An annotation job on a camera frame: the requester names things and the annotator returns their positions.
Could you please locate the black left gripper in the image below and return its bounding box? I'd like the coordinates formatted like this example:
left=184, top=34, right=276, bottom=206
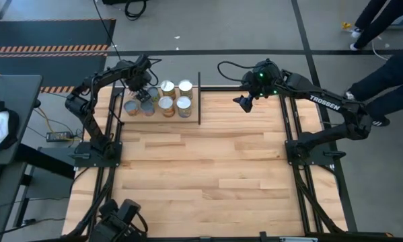
left=125, top=67, right=153, bottom=104

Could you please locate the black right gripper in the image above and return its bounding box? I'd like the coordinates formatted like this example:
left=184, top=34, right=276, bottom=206
left=232, top=83, right=272, bottom=114

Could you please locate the green peas can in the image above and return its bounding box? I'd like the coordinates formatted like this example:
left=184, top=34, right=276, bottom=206
left=146, top=86, right=161, bottom=104

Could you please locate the mandarin orange can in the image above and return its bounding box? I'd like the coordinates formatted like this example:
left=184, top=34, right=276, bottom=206
left=123, top=99, right=141, bottom=117

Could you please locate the teal and pink can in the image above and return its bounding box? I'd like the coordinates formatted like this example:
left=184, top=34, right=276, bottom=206
left=140, top=99, right=156, bottom=118

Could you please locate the orange corn can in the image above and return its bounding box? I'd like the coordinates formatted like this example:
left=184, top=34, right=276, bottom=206
left=159, top=79, right=177, bottom=101
left=157, top=95, right=176, bottom=118

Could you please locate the peaches can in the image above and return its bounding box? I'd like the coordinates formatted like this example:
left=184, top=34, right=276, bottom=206
left=176, top=95, right=192, bottom=119
left=178, top=79, right=194, bottom=100

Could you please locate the black striped floor mat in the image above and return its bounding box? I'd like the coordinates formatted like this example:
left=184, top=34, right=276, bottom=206
left=0, top=18, right=117, bottom=54
left=0, top=53, right=108, bottom=94

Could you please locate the black power adapter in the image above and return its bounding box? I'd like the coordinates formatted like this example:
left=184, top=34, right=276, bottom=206
left=46, top=131, right=75, bottom=142

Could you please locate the dark grey desk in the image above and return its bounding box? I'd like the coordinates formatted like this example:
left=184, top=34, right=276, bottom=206
left=0, top=74, right=43, bottom=166

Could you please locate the person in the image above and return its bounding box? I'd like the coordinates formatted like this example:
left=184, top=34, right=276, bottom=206
left=349, top=0, right=403, bottom=52
left=344, top=40, right=403, bottom=128

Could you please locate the silver aluminium bar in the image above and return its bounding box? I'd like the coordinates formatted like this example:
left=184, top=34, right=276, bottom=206
left=279, top=237, right=319, bottom=242

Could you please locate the dark lower desk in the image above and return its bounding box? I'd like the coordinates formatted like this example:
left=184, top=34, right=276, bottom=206
left=0, top=161, right=29, bottom=242

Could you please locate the black aluminium table frame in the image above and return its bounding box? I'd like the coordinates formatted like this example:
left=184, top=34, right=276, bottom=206
left=61, top=85, right=394, bottom=242

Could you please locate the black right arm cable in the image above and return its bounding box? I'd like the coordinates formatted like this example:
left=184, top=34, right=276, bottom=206
left=217, top=60, right=256, bottom=83

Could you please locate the black floor cable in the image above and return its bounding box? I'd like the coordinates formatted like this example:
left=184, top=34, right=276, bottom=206
left=91, top=0, right=114, bottom=52
left=0, top=216, right=67, bottom=239

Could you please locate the coiled black cable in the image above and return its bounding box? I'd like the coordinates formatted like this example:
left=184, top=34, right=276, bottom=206
left=124, top=0, right=149, bottom=21

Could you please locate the yellow cable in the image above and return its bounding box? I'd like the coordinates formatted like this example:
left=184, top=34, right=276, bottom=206
left=36, top=107, right=81, bottom=142

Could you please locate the black robotic device with cables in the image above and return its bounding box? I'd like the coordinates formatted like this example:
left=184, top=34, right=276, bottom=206
left=88, top=198, right=150, bottom=242

